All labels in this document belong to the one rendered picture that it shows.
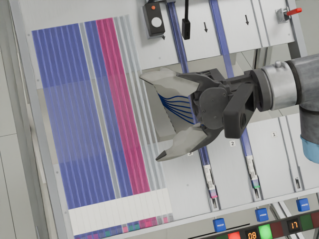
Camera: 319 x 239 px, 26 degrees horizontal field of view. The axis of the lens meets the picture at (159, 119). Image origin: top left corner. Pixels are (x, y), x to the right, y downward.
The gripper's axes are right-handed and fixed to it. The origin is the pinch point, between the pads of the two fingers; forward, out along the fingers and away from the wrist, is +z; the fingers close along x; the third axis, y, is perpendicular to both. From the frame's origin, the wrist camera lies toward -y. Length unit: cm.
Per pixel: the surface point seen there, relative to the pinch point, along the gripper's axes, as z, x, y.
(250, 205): -24, -46, 38
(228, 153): -22, -35, 47
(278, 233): -30, -55, 38
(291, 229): -33, -55, 38
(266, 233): -26, -54, 38
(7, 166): 46, -77, 154
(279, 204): -43, -77, 82
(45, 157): 21, -24, 45
